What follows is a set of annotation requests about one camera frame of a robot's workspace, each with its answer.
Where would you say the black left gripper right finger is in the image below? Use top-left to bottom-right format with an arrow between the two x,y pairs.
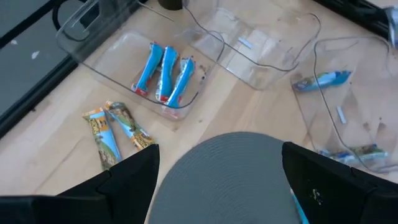
281,141 -> 398,224

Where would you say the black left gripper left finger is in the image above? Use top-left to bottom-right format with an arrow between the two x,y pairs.
0,143 -> 161,224

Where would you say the dark blue green granola bar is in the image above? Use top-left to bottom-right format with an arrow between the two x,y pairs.
319,144 -> 389,165

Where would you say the white green granola bar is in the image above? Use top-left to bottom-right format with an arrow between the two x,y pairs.
290,188 -> 310,224

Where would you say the clear plastic bin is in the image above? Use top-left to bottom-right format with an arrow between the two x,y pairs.
182,0 -> 322,91
55,0 -> 225,121
290,35 -> 398,175

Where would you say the round grey woven placemat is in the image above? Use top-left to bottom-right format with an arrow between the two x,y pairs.
148,131 -> 301,224

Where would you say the green plant in black pot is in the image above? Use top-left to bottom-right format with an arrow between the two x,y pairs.
157,0 -> 184,12

